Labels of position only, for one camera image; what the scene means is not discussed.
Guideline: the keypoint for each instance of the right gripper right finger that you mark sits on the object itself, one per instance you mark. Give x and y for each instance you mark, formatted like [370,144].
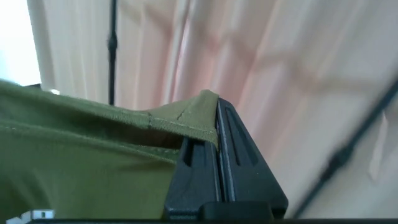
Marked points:
[248,183]

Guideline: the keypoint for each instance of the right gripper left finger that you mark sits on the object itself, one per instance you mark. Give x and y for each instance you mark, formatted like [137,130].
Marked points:
[192,186]

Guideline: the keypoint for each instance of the green sleeveless shirt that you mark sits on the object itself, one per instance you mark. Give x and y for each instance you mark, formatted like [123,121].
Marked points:
[77,155]

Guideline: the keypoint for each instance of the black clothes rack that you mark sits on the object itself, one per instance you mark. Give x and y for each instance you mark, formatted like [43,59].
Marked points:
[112,46]

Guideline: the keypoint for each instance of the beige curtain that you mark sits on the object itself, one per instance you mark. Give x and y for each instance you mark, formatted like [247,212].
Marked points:
[248,46]

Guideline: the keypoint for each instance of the window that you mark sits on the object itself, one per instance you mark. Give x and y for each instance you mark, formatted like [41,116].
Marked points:
[15,40]

